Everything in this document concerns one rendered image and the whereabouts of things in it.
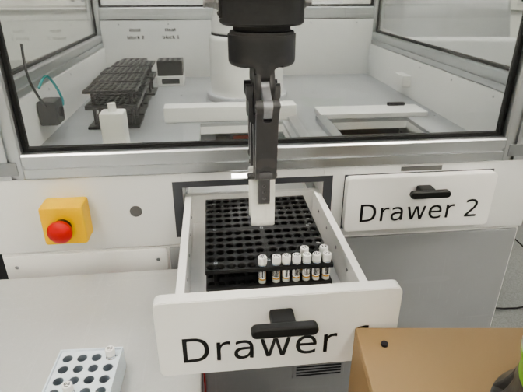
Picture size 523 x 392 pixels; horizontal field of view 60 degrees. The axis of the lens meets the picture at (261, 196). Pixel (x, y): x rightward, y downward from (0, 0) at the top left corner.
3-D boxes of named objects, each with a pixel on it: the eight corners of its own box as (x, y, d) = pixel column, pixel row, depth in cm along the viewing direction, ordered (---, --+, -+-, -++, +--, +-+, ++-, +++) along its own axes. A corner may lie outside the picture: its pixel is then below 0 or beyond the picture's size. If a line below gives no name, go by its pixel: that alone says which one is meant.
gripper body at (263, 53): (226, 24, 53) (228, 103, 57) (229, 31, 45) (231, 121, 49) (289, 24, 54) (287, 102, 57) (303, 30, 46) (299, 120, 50)
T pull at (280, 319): (318, 335, 50) (319, 326, 49) (251, 341, 49) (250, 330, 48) (312, 313, 53) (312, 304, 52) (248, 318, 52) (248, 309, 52)
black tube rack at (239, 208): (330, 300, 65) (333, 263, 62) (207, 309, 63) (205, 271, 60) (301, 225, 85) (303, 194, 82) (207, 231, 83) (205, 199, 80)
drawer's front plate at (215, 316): (392, 358, 57) (404, 287, 53) (160, 377, 55) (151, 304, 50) (387, 348, 59) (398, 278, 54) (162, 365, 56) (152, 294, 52)
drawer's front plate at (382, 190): (486, 224, 89) (499, 173, 85) (343, 232, 86) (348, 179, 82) (482, 219, 91) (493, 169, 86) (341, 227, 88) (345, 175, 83)
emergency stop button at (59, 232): (72, 244, 75) (68, 223, 73) (47, 246, 75) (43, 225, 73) (77, 236, 78) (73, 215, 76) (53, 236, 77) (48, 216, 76)
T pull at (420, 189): (451, 197, 82) (452, 190, 81) (411, 200, 81) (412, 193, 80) (441, 190, 85) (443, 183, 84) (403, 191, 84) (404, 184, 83)
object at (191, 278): (376, 339, 58) (381, 302, 56) (174, 355, 56) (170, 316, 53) (311, 203, 94) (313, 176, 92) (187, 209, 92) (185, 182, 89)
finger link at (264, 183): (269, 162, 54) (272, 171, 52) (268, 200, 56) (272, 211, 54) (257, 162, 54) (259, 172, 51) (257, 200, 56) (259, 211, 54)
